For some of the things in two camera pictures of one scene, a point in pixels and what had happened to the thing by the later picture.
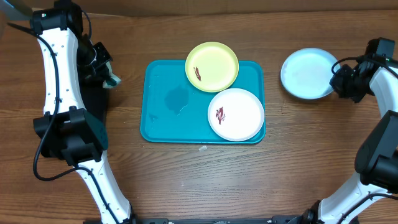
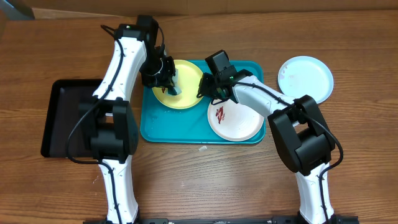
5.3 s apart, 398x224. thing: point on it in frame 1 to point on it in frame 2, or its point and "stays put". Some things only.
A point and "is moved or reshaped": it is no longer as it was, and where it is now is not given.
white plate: (236, 114) stays put
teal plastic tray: (173, 110) stays put
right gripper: (336, 83) to (204, 91)
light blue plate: (306, 73) is moved or reshaped
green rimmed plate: (211, 66) to (188, 76)
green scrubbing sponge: (113, 80) is moved or reshaped
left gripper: (101, 71) to (165, 81)
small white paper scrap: (203, 148) stays put
